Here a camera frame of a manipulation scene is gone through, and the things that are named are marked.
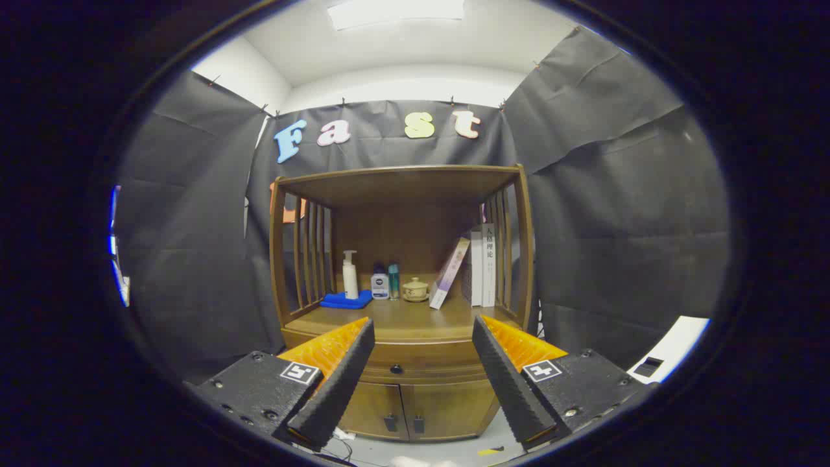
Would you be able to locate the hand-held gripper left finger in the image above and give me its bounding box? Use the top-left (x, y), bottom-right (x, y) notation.
top-left (185, 317), bottom-right (376, 451)

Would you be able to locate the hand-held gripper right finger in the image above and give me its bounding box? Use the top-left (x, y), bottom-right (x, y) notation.
top-left (471, 315), bottom-right (659, 451)

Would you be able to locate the wooden drawer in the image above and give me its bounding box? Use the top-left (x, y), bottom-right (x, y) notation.
top-left (283, 329), bottom-right (523, 385)

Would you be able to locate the wooden cabinet door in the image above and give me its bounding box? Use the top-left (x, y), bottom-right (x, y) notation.
top-left (337, 381), bottom-right (410, 442)
top-left (400, 379), bottom-right (500, 443)

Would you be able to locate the wooden countertop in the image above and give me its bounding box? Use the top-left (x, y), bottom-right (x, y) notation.
top-left (285, 295), bottom-right (523, 343)

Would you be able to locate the wooden cabinet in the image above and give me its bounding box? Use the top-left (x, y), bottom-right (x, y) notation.
top-left (269, 164), bottom-right (536, 443)

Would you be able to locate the blue cloth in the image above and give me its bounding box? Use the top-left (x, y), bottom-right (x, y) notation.
top-left (320, 289), bottom-right (374, 310)

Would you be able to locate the white pump bottle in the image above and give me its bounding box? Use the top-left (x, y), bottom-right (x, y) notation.
top-left (342, 250), bottom-right (359, 300)

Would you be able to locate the patterned cover book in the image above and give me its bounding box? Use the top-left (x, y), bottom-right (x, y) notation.
top-left (461, 230), bottom-right (484, 307)

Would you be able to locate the white book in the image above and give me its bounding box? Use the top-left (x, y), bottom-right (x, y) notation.
top-left (481, 223), bottom-right (497, 308)

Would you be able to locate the beige lidded tea cup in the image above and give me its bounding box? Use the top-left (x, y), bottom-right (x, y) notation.
top-left (401, 277), bottom-right (431, 303)

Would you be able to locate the purple book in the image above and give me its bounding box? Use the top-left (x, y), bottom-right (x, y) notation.
top-left (429, 237), bottom-right (471, 311)

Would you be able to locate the white appliance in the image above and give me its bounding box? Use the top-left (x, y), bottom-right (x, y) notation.
top-left (626, 316), bottom-right (711, 385)

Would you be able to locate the white panel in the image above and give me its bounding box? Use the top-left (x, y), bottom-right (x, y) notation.
top-left (109, 185), bottom-right (131, 307)

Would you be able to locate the ceiling light panel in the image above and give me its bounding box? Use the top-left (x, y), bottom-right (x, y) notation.
top-left (326, 0), bottom-right (466, 32)

